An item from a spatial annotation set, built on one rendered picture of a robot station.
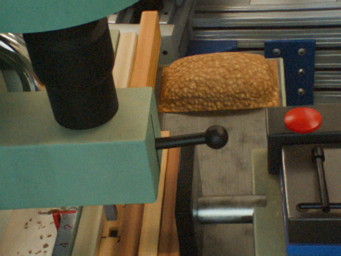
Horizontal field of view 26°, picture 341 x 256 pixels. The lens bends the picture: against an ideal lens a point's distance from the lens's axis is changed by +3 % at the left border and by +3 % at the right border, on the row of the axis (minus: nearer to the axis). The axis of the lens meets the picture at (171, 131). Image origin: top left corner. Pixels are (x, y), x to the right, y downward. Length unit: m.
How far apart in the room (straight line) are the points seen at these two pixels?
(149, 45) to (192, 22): 0.46
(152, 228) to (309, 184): 0.14
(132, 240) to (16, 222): 0.28
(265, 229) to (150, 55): 0.32
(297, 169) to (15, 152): 0.23
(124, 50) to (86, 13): 0.43
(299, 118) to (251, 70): 0.23
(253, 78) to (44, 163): 0.33
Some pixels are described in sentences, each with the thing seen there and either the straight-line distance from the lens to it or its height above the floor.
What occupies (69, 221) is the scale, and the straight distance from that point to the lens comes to 0.66.
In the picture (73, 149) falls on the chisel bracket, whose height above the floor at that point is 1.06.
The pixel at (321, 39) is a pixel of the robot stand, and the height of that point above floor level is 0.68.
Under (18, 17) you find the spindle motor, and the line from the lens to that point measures 0.43.
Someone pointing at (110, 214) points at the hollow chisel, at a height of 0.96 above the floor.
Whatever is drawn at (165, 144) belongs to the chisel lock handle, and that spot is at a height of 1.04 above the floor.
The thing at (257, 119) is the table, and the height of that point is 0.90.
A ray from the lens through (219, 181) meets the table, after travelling 0.74.
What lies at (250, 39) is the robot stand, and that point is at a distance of 1.34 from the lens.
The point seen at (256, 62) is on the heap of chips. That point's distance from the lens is 0.85.
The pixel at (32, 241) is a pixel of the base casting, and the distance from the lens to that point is 0.87.
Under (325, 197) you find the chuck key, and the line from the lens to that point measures 0.58.
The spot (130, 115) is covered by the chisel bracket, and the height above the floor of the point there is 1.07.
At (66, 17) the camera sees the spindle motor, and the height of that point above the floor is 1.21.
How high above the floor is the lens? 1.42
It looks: 40 degrees down
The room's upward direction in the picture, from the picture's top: 8 degrees counter-clockwise
